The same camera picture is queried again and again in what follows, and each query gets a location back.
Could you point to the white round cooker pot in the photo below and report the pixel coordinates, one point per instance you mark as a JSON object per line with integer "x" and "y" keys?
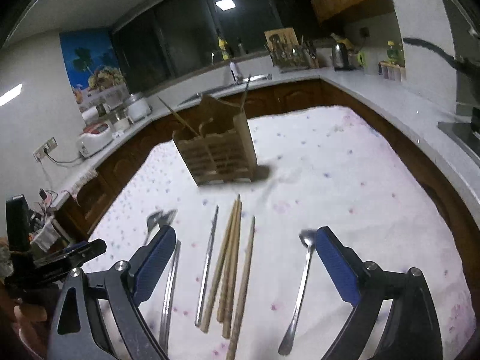
{"x": 137, "y": 107}

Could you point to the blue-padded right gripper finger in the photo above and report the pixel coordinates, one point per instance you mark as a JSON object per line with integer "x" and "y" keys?
{"x": 412, "y": 327}

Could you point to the wooden utensil holder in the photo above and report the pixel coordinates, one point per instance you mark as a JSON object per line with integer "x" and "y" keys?
{"x": 224, "y": 151}

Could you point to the white lace cloth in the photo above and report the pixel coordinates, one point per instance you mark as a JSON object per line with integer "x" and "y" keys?
{"x": 75, "y": 187}

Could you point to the dark window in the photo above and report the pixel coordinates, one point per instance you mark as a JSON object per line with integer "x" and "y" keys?
{"x": 176, "y": 37}

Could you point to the wooden cutting board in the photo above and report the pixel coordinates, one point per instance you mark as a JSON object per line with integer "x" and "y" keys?
{"x": 280, "y": 35}

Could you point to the yellow dish soap bottle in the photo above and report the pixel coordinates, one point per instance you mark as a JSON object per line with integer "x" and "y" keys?
{"x": 223, "y": 45}

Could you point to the floral white tablecloth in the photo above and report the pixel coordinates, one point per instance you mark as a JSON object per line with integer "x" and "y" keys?
{"x": 325, "y": 167}

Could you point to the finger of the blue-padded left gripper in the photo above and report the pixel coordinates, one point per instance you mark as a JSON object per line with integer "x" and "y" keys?
{"x": 78, "y": 330}

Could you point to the spice jar rack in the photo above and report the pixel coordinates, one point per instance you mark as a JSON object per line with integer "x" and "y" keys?
{"x": 391, "y": 71}

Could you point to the green yellow drink bottle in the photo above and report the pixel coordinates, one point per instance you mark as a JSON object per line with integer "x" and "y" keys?
{"x": 395, "y": 54}

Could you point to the wooden lower cabinets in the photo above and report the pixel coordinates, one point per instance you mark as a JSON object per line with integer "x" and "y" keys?
{"x": 82, "y": 211}

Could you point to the dish rack with utensils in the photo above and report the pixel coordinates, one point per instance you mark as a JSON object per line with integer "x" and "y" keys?
{"x": 291, "y": 58}

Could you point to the small white cooker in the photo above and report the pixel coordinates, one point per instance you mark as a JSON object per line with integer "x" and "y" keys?
{"x": 119, "y": 120}

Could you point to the metal spoon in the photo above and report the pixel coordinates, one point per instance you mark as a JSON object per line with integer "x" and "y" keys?
{"x": 307, "y": 238}

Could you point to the steel electric kettle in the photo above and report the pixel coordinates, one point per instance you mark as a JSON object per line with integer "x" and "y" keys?
{"x": 341, "y": 58}

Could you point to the tropical fruit poster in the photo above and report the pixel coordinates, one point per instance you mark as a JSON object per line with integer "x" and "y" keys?
{"x": 93, "y": 69}

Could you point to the steel sink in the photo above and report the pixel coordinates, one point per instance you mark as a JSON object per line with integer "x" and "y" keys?
{"x": 244, "y": 82}

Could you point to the white red rice cooker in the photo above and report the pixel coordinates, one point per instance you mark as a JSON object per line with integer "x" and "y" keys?
{"x": 94, "y": 139}

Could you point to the wall power outlet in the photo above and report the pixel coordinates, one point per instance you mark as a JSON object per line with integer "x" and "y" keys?
{"x": 43, "y": 150}

